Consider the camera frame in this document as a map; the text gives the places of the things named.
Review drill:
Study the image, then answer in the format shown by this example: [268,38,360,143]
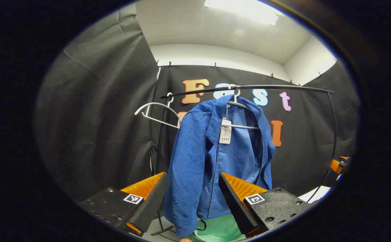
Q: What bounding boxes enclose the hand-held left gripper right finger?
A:
[218,172,313,238]

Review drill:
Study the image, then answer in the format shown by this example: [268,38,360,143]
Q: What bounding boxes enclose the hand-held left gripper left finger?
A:
[78,171,169,237]

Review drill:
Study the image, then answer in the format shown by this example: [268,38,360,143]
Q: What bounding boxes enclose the green laundry hamper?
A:
[194,214,247,242]

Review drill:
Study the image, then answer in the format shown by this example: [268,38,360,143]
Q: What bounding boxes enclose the blue corduroy jacket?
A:
[164,94,276,238]

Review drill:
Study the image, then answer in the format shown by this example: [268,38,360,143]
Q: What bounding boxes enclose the white plastic hanger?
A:
[134,92,181,129]
[221,84,260,130]

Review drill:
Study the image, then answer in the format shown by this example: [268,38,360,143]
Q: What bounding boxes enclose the black metal clothes rack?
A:
[150,85,338,241]

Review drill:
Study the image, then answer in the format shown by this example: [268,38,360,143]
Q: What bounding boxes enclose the white garment tag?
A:
[219,118,232,144]

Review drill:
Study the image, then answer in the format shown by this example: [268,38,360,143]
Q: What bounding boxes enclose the black backdrop cloth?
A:
[36,4,361,202]

